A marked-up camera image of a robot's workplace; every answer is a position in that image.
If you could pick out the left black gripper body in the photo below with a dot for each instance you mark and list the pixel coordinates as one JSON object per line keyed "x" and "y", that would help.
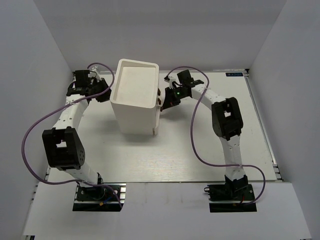
{"x": 96, "y": 87}

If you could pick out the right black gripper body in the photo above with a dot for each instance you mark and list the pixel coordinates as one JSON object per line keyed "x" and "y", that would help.
{"x": 177, "y": 94}

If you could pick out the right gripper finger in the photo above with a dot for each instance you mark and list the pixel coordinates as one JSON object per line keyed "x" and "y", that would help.
{"x": 168, "y": 104}
{"x": 168, "y": 94}

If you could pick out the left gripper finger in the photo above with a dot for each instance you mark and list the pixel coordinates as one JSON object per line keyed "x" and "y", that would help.
{"x": 104, "y": 97}
{"x": 104, "y": 87}

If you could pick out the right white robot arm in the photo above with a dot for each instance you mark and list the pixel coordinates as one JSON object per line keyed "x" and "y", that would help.
{"x": 227, "y": 122}

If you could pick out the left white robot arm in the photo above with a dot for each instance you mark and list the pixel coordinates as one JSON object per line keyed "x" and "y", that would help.
{"x": 63, "y": 147}

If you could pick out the white drawer cabinet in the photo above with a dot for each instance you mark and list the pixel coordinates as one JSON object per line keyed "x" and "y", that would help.
{"x": 134, "y": 97}

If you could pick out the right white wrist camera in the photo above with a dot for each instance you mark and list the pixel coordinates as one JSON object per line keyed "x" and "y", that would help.
{"x": 170, "y": 80}

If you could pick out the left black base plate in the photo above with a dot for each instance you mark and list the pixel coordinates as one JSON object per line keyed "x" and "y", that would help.
{"x": 99, "y": 199}

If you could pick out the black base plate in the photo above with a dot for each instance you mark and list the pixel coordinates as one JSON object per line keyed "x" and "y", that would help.
{"x": 221, "y": 201}
{"x": 99, "y": 199}

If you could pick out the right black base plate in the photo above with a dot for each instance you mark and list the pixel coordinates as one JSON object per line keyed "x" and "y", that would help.
{"x": 221, "y": 201}

